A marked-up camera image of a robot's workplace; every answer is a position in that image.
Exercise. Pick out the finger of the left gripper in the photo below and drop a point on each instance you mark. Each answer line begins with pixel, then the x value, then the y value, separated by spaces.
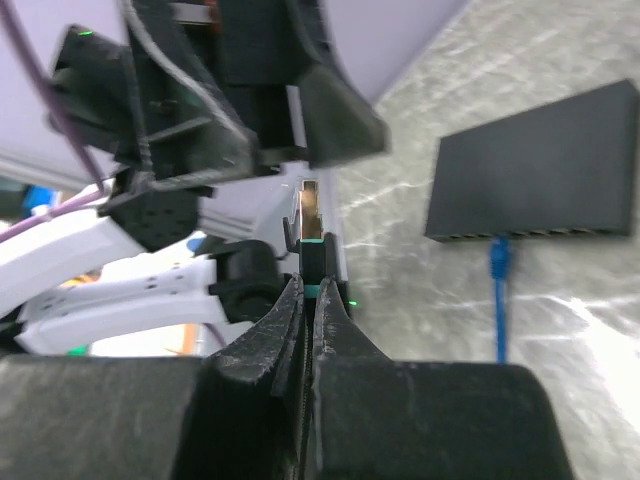
pixel 340 125

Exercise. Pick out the black network switch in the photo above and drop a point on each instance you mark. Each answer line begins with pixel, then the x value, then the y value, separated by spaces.
pixel 563 168

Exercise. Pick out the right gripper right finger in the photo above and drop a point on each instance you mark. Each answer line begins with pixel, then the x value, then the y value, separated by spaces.
pixel 376 418

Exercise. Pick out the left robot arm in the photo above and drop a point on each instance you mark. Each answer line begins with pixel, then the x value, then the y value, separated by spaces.
pixel 71 278

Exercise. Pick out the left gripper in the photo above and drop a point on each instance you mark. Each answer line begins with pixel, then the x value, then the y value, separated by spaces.
pixel 155 107

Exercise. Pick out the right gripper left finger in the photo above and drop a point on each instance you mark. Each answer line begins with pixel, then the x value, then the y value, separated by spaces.
pixel 238 414

